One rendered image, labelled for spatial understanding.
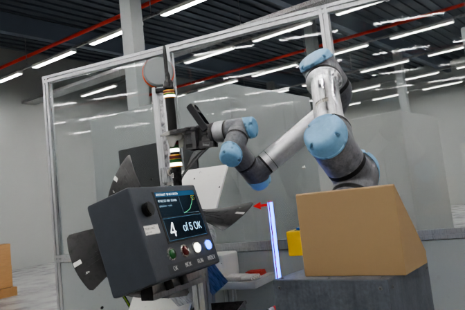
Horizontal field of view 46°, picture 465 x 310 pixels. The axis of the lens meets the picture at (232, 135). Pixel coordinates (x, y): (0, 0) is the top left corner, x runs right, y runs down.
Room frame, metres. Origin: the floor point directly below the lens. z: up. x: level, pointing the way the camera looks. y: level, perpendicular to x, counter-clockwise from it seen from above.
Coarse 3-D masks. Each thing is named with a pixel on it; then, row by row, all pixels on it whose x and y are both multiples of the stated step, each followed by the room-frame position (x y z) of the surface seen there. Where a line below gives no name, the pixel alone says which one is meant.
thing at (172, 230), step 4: (164, 220) 1.11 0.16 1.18; (168, 220) 1.12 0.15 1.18; (172, 220) 1.14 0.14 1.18; (164, 224) 1.11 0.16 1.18; (168, 224) 1.12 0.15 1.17; (172, 224) 1.13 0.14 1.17; (176, 224) 1.15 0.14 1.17; (168, 228) 1.11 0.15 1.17; (172, 228) 1.13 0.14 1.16; (176, 228) 1.14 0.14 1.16; (168, 232) 1.11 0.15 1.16; (172, 232) 1.12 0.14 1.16; (176, 232) 1.14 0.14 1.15; (180, 232) 1.15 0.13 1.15; (168, 236) 1.10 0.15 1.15; (172, 236) 1.12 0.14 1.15; (176, 236) 1.13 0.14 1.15; (180, 236) 1.14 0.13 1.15; (172, 240) 1.11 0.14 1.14; (176, 240) 1.13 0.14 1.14
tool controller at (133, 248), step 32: (128, 192) 1.04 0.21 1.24; (160, 192) 1.13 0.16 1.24; (192, 192) 1.25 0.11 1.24; (96, 224) 1.08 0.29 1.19; (128, 224) 1.05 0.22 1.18; (160, 224) 1.10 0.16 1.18; (192, 224) 1.20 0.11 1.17; (128, 256) 1.05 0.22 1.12; (160, 256) 1.06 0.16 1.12; (192, 256) 1.16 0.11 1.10; (128, 288) 1.05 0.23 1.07
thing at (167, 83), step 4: (168, 76) 1.95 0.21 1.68; (168, 80) 1.95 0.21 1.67; (164, 84) 1.95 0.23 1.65; (168, 84) 1.94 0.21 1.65; (172, 84) 1.95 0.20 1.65; (164, 88) 1.95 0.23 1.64; (168, 88) 1.98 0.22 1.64; (172, 88) 1.97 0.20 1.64; (172, 168) 1.95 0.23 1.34; (176, 168) 1.94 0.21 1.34; (180, 168) 1.95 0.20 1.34; (172, 172) 1.95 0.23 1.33; (176, 172) 1.94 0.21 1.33; (180, 172) 1.95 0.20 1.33; (172, 176) 1.95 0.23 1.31; (176, 176) 1.94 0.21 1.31; (180, 176) 1.95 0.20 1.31; (172, 180) 1.96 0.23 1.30; (176, 180) 1.95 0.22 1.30; (180, 180) 1.95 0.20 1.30; (176, 184) 1.95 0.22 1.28; (180, 184) 1.95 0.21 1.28
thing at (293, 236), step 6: (288, 234) 2.02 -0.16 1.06; (294, 234) 2.01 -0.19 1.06; (288, 240) 2.02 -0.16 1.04; (294, 240) 2.01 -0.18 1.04; (300, 240) 2.00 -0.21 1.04; (288, 246) 2.02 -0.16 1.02; (294, 246) 2.01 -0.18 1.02; (300, 246) 2.00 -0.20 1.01; (294, 252) 2.01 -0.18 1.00; (300, 252) 2.00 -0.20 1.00
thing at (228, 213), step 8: (216, 208) 1.95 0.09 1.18; (224, 208) 1.92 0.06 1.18; (232, 208) 1.90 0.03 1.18; (248, 208) 1.88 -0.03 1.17; (208, 216) 1.84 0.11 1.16; (216, 216) 1.84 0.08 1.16; (224, 216) 1.83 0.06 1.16; (232, 216) 1.83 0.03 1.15; (240, 216) 1.82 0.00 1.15; (216, 224) 1.78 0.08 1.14; (224, 224) 1.78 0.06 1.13
